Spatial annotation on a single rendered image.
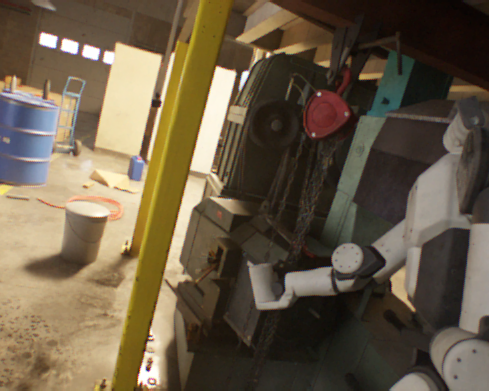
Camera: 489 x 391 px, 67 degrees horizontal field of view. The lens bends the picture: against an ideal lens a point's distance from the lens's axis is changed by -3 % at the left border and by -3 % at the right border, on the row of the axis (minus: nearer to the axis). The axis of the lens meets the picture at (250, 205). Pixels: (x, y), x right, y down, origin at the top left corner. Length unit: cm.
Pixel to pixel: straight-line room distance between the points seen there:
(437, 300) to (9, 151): 420
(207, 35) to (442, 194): 93
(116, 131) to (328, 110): 636
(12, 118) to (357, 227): 351
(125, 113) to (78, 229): 472
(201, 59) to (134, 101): 604
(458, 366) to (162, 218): 108
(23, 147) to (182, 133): 324
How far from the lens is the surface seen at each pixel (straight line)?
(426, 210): 70
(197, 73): 134
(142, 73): 735
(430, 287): 72
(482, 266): 57
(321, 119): 124
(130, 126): 738
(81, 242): 289
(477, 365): 55
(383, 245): 98
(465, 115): 81
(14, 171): 451
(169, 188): 137
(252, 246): 158
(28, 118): 440
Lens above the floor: 127
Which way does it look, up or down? 12 degrees down
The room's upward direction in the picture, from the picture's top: 16 degrees clockwise
